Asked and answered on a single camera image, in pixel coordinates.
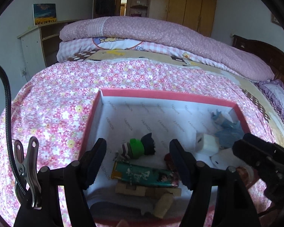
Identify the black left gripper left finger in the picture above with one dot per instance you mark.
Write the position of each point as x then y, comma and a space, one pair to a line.
90, 163

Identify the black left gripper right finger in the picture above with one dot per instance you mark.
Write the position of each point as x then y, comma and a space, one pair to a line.
188, 168

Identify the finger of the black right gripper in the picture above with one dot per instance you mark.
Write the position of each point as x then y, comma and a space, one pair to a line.
257, 147
253, 161

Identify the white earbuds case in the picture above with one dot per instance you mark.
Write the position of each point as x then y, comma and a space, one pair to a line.
225, 158

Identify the red haired toy figure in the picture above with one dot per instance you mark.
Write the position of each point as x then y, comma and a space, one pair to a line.
170, 165

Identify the white USB wall charger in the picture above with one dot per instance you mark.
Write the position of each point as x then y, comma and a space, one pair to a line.
206, 144

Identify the blue transparent correction tape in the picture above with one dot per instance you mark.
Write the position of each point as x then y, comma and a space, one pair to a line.
229, 134

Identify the round wooden cylinder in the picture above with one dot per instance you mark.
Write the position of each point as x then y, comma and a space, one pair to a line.
163, 205

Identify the wooden comb shaped block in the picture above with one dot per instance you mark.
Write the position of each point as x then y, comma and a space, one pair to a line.
142, 191

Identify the green frog cartoon keychain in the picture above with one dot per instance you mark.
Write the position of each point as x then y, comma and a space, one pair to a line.
135, 148

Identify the blue white curved toy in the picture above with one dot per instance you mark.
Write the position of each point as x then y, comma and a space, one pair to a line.
218, 118

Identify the white bottle orange label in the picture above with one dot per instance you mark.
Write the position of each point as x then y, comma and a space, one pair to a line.
248, 176

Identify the pink shallow cardboard box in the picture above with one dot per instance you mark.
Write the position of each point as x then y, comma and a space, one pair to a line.
121, 114

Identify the purple frilled pillow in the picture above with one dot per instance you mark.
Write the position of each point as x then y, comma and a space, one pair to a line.
274, 92

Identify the silver metal spring clamp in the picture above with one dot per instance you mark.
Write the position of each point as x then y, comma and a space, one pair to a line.
27, 169

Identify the pink floral bed sheet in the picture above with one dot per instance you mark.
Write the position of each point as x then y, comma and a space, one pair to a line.
56, 104

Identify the dark wooden headboard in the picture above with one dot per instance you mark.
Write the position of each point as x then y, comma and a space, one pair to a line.
270, 54

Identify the white bedside shelf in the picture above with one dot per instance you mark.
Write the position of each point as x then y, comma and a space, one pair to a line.
40, 46

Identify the folded pink quilt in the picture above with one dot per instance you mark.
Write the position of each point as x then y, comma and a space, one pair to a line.
173, 35

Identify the blue yellow picture card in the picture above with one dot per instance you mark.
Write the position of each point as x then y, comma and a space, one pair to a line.
44, 13

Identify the wooden wardrobe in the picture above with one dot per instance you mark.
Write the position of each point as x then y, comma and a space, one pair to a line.
197, 15

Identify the framed wall picture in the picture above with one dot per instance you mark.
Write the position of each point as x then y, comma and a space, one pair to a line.
274, 20

